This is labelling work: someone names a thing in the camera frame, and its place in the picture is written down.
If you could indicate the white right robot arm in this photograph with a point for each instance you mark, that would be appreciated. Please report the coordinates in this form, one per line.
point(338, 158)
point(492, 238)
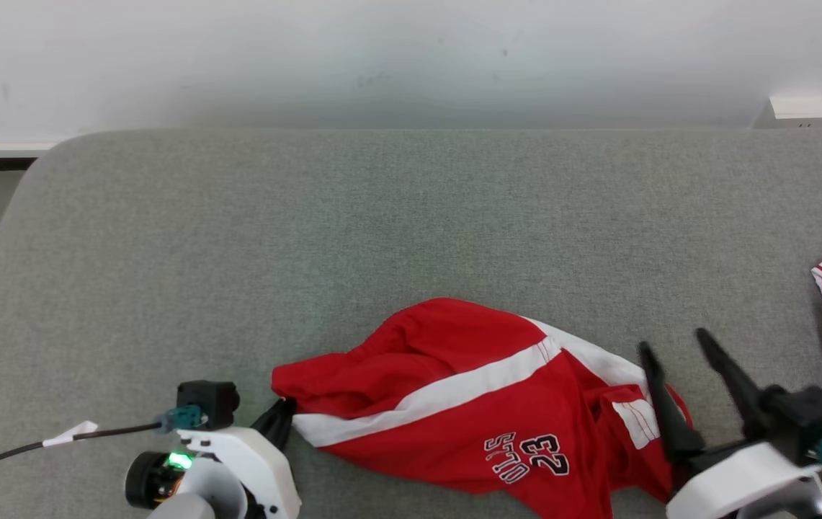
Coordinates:
point(785, 504)

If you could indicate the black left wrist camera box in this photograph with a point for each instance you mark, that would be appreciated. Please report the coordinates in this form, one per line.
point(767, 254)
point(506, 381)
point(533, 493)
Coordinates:
point(209, 404)

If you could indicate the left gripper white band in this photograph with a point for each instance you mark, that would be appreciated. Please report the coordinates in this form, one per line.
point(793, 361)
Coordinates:
point(259, 468)

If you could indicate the white wall box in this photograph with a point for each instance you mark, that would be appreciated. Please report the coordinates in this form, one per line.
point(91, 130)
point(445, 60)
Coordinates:
point(800, 108)

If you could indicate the grey fabric panel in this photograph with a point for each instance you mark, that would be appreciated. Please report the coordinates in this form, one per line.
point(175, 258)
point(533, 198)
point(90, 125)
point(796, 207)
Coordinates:
point(382, 231)

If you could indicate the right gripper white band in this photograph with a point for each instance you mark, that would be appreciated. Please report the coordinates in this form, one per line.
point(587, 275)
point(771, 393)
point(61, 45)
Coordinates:
point(735, 476)

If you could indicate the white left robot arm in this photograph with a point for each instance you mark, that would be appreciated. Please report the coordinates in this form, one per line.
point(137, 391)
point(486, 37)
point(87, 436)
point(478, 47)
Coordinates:
point(202, 497)

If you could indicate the red shorts with white stripe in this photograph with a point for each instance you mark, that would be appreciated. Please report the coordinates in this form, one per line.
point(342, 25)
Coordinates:
point(439, 346)

